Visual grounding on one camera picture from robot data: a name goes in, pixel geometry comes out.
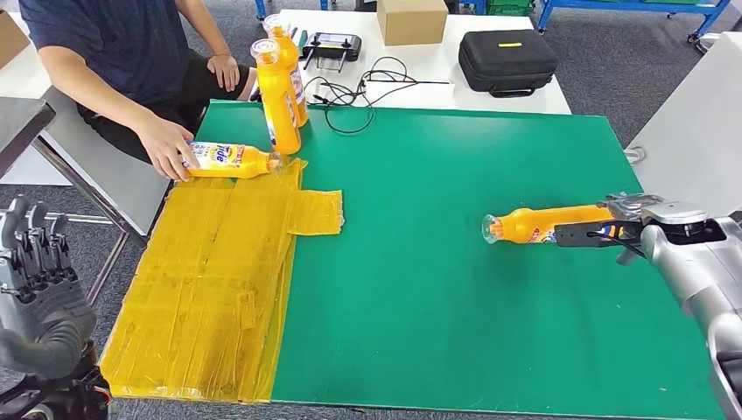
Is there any person's right hand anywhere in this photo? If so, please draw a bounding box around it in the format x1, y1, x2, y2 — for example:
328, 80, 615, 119
136, 115, 201, 184

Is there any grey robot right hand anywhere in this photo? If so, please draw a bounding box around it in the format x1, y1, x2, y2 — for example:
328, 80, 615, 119
597, 192, 668, 226

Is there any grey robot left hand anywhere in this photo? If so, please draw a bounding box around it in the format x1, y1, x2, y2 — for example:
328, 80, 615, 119
0, 195, 99, 381

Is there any person's left hand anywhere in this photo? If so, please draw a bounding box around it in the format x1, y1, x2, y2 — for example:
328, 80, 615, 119
206, 53, 242, 93

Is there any orange detergent bottle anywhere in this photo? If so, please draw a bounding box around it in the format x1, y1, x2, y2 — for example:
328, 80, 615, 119
262, 13, 310, 129
182, 140, 285, 180
480, 204, 616, 246
250, 38, 303, 157

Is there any black remote controller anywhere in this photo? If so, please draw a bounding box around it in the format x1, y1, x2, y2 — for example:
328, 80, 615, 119
301, 31, 363, 74

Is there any person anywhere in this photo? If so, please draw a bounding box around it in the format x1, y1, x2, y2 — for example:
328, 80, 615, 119
17, 0, 259, 184

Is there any yellow plastic sheet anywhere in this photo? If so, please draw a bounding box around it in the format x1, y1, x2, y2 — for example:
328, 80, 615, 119
99, 159, 345, 404

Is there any dark grey table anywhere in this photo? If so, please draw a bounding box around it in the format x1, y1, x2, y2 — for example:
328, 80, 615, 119
0, 96, 56, 178

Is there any black zip carry case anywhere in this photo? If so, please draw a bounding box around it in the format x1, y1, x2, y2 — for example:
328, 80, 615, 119
458, 29, 559, 99

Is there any brown cardboard box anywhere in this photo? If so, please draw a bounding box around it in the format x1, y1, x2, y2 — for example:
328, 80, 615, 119
0, 10, 30, 71

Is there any closed cardboard box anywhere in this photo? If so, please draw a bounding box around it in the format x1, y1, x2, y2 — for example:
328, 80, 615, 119
376, 0, 449, 46

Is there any green table mat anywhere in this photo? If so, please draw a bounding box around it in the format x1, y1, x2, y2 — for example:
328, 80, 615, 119
193, 99, 729, 420

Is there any white work table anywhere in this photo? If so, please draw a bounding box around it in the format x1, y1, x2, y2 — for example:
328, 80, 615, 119
250, 8, 572, 116

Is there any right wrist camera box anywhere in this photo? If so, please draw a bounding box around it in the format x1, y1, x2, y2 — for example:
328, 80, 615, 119
554, 220, 646, 250

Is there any black tangled cable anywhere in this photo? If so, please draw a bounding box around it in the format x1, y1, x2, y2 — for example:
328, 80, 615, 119
304, 56, 418, 136

